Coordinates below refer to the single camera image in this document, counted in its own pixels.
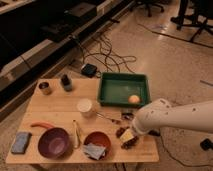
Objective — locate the black power box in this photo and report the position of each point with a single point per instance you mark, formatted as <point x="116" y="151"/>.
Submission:
<point x="89" y="70"/>

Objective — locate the brown red bowl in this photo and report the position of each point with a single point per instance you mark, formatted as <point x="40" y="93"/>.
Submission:
<point x="99" y="138"/>

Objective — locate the office chair base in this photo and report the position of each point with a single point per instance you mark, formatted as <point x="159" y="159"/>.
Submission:
<point x="148" y="4"/>

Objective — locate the metal can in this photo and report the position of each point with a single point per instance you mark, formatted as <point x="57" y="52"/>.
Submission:
<point x="45" y="88"/>

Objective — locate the black handled knife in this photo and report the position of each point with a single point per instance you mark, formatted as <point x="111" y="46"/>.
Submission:
<point x="154" y="133"/>

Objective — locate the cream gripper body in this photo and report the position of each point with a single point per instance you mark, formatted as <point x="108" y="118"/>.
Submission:
<point x="127" y="136"/>

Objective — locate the dark small bottle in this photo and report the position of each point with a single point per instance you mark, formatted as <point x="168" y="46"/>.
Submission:
<point x="66" y="83"/>

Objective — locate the wooden table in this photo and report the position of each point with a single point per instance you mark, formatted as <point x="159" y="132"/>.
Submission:
<point x="60" y="109"/>

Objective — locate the small dark clip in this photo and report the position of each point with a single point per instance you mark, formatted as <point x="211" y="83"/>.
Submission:
<point x="127" y="115"/>

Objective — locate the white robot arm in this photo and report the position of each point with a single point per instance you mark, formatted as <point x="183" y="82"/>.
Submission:
<point x="160" y="113"/>

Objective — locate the blue sponge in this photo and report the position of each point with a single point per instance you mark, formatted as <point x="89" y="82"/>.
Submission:
<point x="21" y="142"/>

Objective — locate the green tray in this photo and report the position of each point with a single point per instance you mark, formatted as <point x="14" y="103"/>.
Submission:
<point x="115" y="89"/>

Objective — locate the black stand legs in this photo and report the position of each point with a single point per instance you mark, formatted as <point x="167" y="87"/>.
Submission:
<point x="203" y="12"/>

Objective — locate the dark shelf bench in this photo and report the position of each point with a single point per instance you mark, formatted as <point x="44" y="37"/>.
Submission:
<point x="37" y="36"/>

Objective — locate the purple bowl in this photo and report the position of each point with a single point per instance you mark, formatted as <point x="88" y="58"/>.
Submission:
<point x="54" y="143"/>

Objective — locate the dark grape bunch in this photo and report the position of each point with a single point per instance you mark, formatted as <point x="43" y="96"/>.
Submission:
<point x="129" y="144"/>

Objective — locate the white cup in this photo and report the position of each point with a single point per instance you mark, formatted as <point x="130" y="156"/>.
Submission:
<point x="84" y="106"/>

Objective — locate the yellow banana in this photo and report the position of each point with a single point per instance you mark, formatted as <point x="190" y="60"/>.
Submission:
<point x="76" y="135"/>

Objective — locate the yellow lemon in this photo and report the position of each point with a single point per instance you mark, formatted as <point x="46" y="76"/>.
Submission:
<point x="134" y="99"/>

